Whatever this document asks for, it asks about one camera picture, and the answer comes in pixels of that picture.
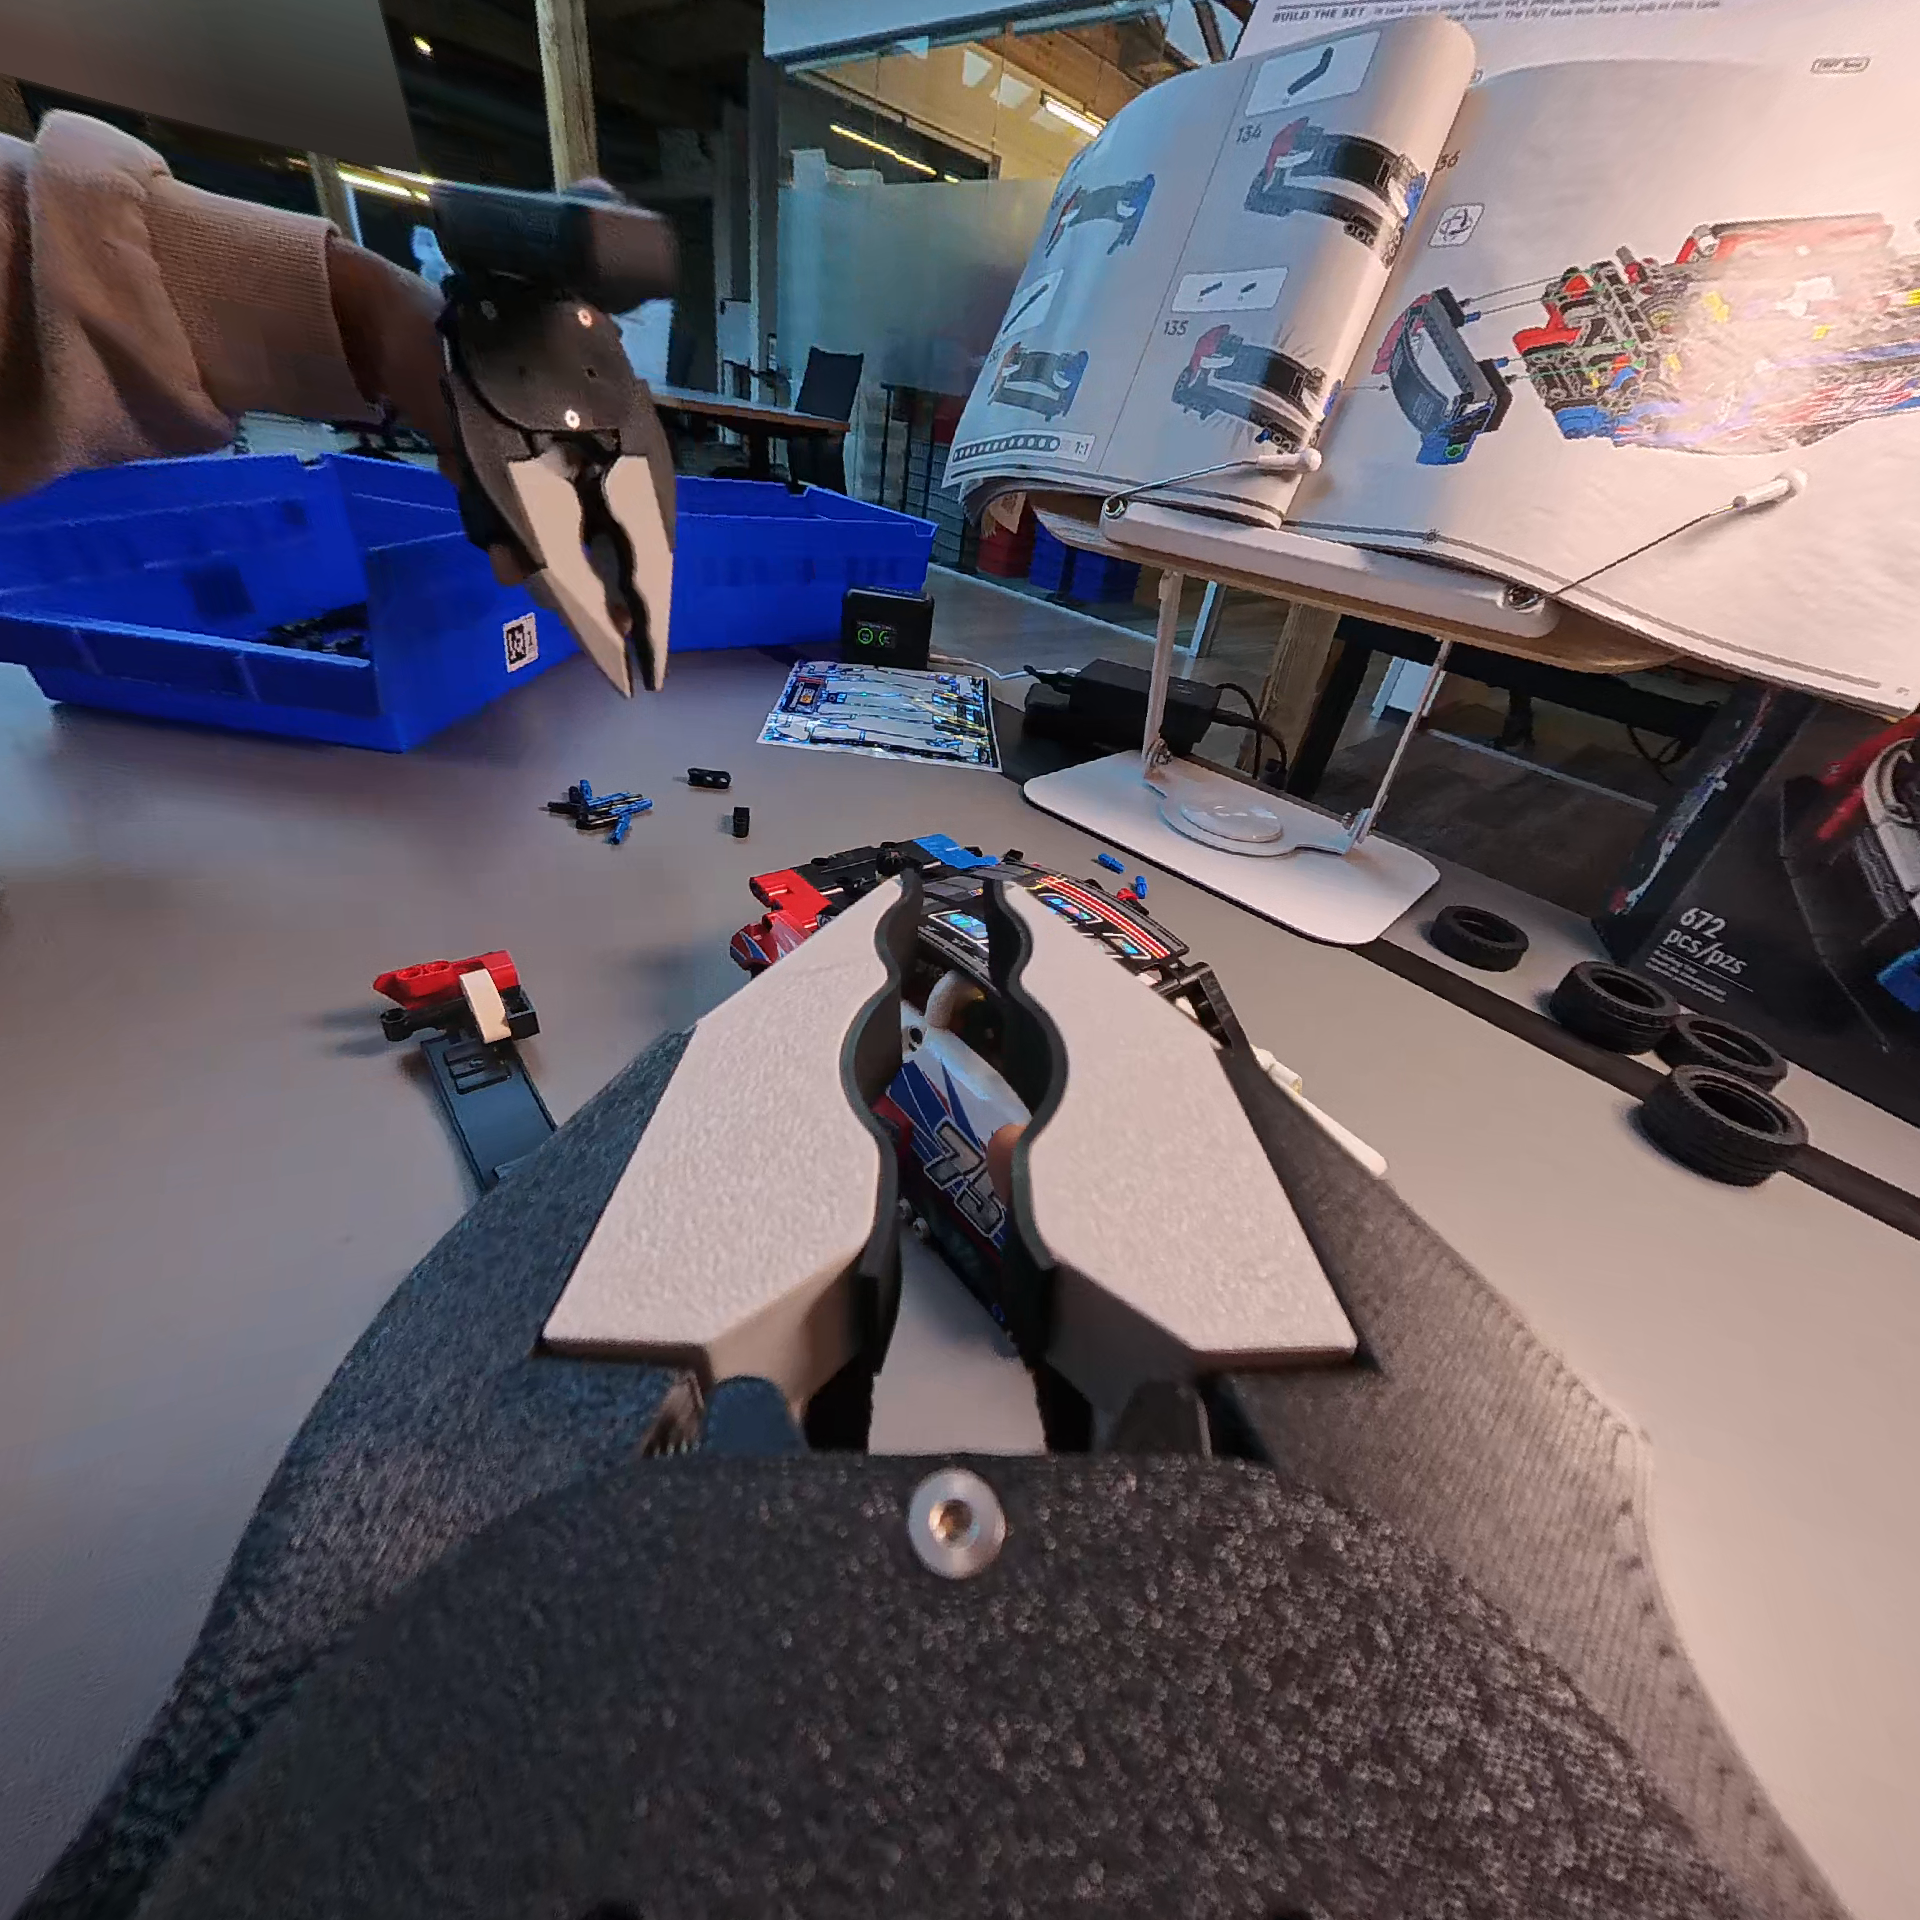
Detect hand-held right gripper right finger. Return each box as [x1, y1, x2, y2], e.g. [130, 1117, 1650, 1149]
[988, 881, 1361, 1451]

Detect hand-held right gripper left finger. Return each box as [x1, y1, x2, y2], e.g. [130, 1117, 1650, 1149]
[540, 874, 922, 1451]

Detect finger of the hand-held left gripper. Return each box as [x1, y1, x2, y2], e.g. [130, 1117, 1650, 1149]
[598, 392, 678, 696]
[502, 449, 636, 703]

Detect black curved lego bumper assembly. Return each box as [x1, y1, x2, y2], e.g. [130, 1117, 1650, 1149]
[375, 949, 561, 1194]

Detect lego race car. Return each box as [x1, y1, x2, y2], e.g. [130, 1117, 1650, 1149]
[729, 833, 1390, 1322]

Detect lego instruction booklet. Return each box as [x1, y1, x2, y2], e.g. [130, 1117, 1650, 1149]
[943, 0, 1920, 720]

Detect person's left forearm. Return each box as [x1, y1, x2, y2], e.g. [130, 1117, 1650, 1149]
[0, 107, 378, 496]

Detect heap of small lego pins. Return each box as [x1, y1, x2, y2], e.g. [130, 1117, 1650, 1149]
[545, 778, 656, 847]

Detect black lego set box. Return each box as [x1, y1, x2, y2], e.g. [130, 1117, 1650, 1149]
[1591, 681, 1920, 1128]

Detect person's left hand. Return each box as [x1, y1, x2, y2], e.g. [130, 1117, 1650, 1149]
[328, 240, 459, 460]

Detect background office table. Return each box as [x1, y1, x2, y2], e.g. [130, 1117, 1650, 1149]
[652, 381, 855, 482]

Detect blue plastic bin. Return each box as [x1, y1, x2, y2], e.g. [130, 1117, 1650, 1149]
[0, 450, 587, 755]
[667, 471, 940, 657]

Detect black office chair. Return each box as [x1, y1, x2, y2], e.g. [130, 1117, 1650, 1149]
[791, 347, 868, 490]

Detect small black charger box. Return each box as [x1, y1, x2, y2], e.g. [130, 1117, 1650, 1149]
[840, 588, 937, 671]

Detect holographic sticker sheet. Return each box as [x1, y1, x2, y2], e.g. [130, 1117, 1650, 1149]
[756, 661, 1004, 776]

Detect black power adapter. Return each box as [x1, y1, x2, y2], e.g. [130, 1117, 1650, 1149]
[1026, 661, 1216, 760]

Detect black cable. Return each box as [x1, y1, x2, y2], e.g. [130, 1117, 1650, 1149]
[1201, 681, 1291, 781]

